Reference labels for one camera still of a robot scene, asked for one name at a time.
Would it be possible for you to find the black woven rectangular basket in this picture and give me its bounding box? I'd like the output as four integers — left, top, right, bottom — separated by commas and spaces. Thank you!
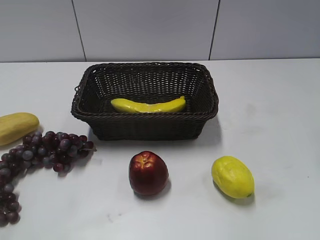
71, 62, 219, 141

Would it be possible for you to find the yellow banana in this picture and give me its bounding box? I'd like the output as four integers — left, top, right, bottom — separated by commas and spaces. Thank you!
110, 96, 186, 113

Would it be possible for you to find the purple grape bunch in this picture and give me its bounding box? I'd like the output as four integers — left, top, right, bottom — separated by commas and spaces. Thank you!
0, 131, 96, 227

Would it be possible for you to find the yellow mango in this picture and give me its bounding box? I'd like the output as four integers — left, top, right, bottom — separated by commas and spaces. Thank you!
0, 112, 40, 147

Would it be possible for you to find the yellow lemon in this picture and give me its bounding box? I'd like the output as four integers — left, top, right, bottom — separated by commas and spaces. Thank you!
211, 156, 255, 199

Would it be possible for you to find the red apple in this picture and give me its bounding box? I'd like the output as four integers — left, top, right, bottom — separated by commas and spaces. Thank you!
128, 151, 169, 196

